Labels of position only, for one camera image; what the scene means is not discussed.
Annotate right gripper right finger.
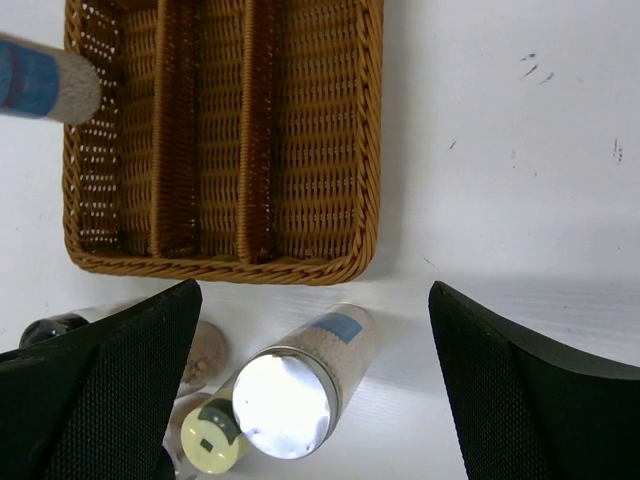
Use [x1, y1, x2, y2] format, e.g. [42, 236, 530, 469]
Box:
[429, 281, 639, 479]

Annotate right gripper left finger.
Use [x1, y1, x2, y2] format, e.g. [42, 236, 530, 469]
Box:
[1, 279, 202, 479]

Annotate yellow-lid spice bottle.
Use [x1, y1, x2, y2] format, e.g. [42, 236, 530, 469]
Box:
[169, 387, 249, 474]

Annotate silver-lid bottle blue label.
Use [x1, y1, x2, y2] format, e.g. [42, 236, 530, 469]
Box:
[232, 303, 380, 460]
[1, 33, 102, 126]

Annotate pink-lid spice bottle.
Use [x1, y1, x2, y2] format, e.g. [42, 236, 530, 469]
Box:
[181, 321, 229, 387]

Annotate brown wicker divided basket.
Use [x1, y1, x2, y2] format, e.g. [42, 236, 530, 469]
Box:
[63, 1, 384, 285]

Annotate black grinder bottle light contents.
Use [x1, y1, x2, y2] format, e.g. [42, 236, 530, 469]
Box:
[19, 305, 126, 349]

